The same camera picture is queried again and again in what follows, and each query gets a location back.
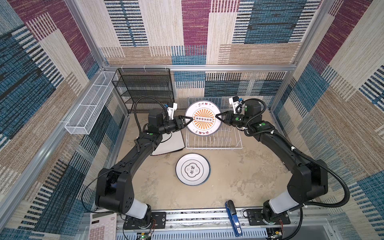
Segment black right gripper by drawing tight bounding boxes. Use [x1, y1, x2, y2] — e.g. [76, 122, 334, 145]
[215, 110, 251, 128]

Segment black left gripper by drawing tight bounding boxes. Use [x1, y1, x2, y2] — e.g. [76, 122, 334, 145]
[157, 116, 192, 136]

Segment white round plate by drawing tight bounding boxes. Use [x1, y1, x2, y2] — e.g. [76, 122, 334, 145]
[185, 101, 222, 137]
[176, 153, 211, 186]

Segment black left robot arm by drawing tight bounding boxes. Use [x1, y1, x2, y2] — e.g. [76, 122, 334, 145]
[95, 109, 193, 222]

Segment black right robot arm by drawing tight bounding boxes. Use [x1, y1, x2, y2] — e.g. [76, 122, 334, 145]
[216, 99, 328, 223]

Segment black mesh shelf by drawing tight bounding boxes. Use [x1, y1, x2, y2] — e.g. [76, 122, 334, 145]
[112, 68, 175, 113]

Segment blue stapler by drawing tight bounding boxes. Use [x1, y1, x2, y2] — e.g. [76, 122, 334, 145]
[225, 200, 243, 237]

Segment pink calculator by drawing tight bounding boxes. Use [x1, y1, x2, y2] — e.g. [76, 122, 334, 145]
[88, 212, 117, 240]

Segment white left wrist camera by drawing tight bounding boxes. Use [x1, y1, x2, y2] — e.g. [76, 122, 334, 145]
[165, 102, 178, 120]

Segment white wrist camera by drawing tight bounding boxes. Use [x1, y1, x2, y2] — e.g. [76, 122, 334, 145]
[165, 102, 178, 120]
[229, 96, 243, 114]

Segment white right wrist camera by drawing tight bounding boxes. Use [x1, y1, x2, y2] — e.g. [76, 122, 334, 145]
[229, 96, 243, 114]

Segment white wire dish rack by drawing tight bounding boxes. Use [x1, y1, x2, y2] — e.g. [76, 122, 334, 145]
[186, 97, 243, 150]

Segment black corrugated right cable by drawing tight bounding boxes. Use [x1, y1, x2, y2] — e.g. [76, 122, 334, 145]
[241, 98, 351, 208]

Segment white mesh wall basket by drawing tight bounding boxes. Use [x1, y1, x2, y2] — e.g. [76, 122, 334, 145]
[65, 72, 115, 135]

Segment aluminium mounting rail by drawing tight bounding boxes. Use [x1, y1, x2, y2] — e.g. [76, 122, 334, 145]
[112, 207, 341, 240]

